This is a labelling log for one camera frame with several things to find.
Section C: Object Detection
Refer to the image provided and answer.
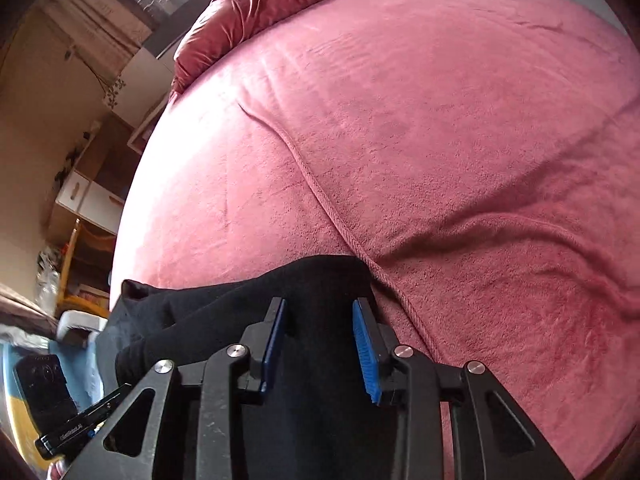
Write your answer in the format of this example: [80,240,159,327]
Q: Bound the dark bed headboard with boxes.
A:
[142,0,212,58]

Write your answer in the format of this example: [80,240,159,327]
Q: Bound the blue yellow sofa chair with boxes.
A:
[1,310,106,474]

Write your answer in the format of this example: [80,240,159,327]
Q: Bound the pink patterned curtains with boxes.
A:
[37,0,206,86]

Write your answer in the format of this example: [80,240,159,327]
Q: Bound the brown wooden side table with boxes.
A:
[54,218,116,318]

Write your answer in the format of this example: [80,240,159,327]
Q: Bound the white grey nightstand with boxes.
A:
[103,46,177,154]

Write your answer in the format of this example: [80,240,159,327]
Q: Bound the white wooden cabinet desk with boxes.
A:
[46,114,144,246]

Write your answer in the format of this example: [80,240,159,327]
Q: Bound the black embroidered pants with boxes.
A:
[94,253,452,480]

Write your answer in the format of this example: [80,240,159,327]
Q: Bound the white plastic bag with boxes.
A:
[35,245,62,316]

